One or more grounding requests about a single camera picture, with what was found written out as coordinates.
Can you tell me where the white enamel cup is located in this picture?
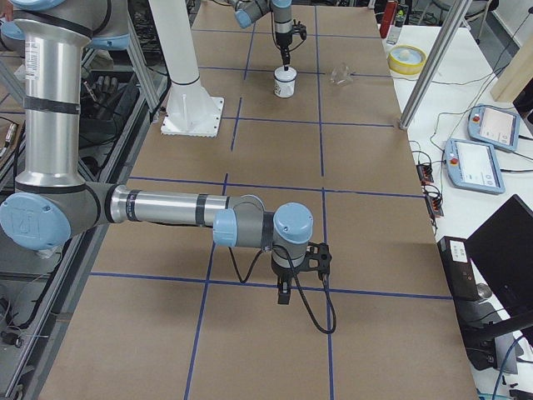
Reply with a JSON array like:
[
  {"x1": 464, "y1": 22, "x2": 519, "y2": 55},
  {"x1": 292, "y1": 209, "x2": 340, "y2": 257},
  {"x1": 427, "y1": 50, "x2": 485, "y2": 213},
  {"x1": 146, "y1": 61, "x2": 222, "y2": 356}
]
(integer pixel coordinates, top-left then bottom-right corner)
[{"x1": 274, "y1": 78, "x2": 296, "y2": 98}]

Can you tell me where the orange connector module far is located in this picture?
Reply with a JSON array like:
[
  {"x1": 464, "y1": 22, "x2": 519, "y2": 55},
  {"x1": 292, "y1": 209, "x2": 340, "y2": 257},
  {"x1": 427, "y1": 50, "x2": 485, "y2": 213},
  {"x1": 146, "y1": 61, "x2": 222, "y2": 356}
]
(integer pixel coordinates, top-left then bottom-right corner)
[{"x1": 416, "y1": 162, "x2": 434, "y2": 185}]

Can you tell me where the yellow rimmed round container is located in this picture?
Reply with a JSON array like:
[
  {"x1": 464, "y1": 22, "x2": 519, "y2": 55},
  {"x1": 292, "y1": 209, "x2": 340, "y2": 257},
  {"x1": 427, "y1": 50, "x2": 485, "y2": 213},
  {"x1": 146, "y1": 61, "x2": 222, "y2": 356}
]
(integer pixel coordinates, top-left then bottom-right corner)
[{"x1": 387, "y1": 45, "x2": 426, "y2": 76}]

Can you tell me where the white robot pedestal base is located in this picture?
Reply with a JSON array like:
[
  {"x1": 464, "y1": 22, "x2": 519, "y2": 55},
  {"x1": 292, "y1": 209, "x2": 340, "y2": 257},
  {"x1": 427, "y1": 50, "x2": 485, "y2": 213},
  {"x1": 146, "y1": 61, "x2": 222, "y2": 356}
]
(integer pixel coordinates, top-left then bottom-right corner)
[{"x1": 149, "y1": 0, "x2": 224, "y2": 138}]

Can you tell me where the orange connector module near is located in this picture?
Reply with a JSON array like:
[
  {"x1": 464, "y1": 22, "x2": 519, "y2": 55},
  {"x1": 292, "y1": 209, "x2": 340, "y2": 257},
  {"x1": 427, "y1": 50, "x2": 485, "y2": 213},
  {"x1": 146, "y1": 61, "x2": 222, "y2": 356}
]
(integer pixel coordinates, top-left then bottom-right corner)
[{"x1": 425, "y1": 192, "x2": 444, "y2": 218}]

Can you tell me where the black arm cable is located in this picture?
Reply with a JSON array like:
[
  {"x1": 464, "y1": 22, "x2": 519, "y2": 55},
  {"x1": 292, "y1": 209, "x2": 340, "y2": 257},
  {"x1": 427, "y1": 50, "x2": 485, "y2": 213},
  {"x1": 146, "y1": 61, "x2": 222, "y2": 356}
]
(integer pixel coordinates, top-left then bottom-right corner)
[{"x1": 227, "y1": 243, "x2": 337, "y2": 335}]

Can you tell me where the near teach pendant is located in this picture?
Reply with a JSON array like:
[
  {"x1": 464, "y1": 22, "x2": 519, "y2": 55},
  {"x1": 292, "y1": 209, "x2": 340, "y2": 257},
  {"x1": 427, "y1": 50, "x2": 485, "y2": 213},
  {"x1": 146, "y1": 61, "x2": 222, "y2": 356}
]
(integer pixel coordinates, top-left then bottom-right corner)
[{"x1": 444, "y1": 138, "x2": 506, "y2": 194}]

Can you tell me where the black monitor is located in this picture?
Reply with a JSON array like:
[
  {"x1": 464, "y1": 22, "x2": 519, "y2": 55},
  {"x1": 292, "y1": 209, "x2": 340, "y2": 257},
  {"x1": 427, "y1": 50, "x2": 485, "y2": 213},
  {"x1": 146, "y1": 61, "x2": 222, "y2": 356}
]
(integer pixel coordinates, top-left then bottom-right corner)
[{"x1": 466, "y1": 194, "x2": 532, "y2": 316}]

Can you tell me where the orange connector module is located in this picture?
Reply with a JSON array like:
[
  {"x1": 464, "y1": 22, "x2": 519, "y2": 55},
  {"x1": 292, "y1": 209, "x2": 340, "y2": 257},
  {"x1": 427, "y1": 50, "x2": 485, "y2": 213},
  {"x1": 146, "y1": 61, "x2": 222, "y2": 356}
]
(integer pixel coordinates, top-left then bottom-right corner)
[
  {"x1": 425, "y1": 192, "x2": 444, "y2": 218},
  {"x1": 416, "y1": 162, "x2": 434, "y2": 185}
]

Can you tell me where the black computer box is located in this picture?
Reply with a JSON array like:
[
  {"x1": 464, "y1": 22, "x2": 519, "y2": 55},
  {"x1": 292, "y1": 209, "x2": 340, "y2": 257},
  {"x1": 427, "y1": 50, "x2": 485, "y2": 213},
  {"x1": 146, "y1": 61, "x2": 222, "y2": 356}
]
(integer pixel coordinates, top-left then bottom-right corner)
[{"x1": 438, "y1": 236, "x2": 501, "y2": 328}]

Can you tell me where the dark spray bottle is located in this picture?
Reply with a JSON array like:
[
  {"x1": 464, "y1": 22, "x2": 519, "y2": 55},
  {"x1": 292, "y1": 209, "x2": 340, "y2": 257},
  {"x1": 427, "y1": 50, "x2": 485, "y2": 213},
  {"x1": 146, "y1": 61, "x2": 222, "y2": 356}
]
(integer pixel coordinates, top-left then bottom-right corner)
[{"x1": 386, "y1": 4, "x2": 409, "y2": 45}]

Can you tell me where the far teach pendant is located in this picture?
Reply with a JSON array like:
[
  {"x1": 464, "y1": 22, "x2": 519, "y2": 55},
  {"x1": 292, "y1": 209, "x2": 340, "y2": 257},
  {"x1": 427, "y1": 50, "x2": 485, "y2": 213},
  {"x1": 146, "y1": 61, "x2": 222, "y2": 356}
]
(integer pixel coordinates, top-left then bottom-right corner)
[{"x1": 467, "y1": 104, "x2": 520, "y2": 153}]

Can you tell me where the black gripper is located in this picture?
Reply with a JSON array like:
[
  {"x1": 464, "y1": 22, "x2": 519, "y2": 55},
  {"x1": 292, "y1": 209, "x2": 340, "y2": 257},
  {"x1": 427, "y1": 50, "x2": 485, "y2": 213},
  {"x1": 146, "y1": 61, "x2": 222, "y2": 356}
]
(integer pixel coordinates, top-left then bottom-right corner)
[
  {"x1": 272, "y1": 264, "x2": 294, "y2": 305},
  {"x1": 276, "y1": 31, "x2": 291, "y2": 67}
]

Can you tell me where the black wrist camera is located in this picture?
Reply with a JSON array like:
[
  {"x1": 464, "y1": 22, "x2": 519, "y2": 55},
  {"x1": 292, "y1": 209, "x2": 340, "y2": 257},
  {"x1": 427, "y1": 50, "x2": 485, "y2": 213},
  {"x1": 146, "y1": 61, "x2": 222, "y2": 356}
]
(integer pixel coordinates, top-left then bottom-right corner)
[
  {"x1": 291, "y1": 19, "x2": 307, "y2": 42},
  {"x1": 298, "y1": 242, "x2": 332, "y2": 283}
]

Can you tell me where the wooden board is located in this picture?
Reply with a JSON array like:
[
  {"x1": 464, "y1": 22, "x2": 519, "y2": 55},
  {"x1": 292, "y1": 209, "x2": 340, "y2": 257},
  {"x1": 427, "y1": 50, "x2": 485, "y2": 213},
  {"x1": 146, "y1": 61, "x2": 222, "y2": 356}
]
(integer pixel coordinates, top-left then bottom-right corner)
[{"x1": 491, "y1": 37, "x2": 533, "y2": 103}]

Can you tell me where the aluminium frame post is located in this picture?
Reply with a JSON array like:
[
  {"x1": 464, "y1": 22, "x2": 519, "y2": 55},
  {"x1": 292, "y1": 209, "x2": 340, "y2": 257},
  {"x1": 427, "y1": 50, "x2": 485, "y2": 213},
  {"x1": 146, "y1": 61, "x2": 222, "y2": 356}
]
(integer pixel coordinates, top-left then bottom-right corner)
[{"x1": 399, "y1": 0, "x2": 472, "y2": 130}]

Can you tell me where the red cylinder can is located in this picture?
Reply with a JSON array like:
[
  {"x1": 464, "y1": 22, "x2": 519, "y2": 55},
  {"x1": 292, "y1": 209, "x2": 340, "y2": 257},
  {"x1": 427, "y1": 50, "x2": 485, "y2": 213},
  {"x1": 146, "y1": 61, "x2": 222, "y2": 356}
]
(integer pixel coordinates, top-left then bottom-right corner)
[{"x1": 380, "y1": 0, "x2": 397, "y2": 38}]

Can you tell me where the white enamel cup lid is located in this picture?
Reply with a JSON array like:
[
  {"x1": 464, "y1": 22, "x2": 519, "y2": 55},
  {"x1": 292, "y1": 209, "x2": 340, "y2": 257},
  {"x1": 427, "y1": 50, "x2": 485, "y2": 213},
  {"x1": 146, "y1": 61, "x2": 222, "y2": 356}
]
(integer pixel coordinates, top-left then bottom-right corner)
[{"x1": 274, "y1": 66, "x2": 297, "y2": 83}]

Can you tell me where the teach pendant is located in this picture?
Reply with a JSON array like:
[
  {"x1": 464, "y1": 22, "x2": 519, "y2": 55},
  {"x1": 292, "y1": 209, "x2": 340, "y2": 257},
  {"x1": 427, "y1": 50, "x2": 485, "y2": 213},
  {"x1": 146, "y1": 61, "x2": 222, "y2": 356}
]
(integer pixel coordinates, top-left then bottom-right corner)
[
  {"x1": 467, "y1": 104, "x2": 520, "y2": 153},
  {"x1": 444, "y1": 138, "x2": 506, "y2": 194}
]

